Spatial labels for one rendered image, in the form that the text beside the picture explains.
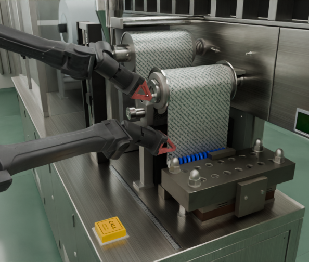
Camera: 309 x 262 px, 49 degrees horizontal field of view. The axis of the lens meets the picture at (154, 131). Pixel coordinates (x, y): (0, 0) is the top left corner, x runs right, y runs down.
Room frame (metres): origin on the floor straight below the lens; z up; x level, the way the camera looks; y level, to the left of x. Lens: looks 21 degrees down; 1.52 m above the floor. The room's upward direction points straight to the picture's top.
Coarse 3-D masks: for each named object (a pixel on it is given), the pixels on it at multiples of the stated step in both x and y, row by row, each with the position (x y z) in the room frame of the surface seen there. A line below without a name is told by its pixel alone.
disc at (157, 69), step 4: (152, 68) 1.07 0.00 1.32; (156, 68) 1.05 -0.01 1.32; (152, 72) 1.07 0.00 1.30; (160, 72) 1.02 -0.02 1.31; (148, 76) 1.10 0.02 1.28; (164, 76) 1.00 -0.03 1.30; (164, 80) 1.00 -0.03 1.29; (164, 84) 1.00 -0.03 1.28; (168, 84) 0.98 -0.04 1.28; (168, 88) 0.98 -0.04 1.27; (168, 92) 0.98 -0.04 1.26; (168, 96) 0.97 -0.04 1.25; (168, 100) 0.98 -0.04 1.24; (164, 104) 0.99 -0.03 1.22; (168, 104) 0.98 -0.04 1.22; (164, 108) 0.99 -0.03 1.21; (160, 112) 1.02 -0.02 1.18; (164, 112) 1.00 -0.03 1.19
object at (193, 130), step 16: (176, 112) 1.00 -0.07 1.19; (192, 112) 1.02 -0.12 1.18; (208, 112) 1.05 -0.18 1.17; (224, 112) 1.08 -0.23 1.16; (176, 128) 1.00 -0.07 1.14; (192, 128) 1.03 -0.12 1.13; (208, 128) 1.05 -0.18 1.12; (224, 128) 1.08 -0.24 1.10; (176, 144) 1.00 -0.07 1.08; (192, 144) 1.03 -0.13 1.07; (208, 144) 1.05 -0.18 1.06; (224, 144) 1.09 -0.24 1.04
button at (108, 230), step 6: (96, 222) 0.81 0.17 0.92; (102, 222) 0.81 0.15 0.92; (108, 222) 0.81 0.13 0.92; (114, 222) 0.81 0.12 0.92; (120, 222) 0.81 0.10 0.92; (96, 228) 0.79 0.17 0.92; (102, 228) 0.78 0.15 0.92; (108, 228) 0.78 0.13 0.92; (114, 228) 0.78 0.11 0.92; (120, 228) 0.78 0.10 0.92; (102, 234) 0.75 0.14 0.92; (108, 234) 0.76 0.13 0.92; (114, 234) 0.76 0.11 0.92; (120, 234) 0.77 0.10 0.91; (102, 240) 0.75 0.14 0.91; (108, 240) 0.75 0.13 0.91
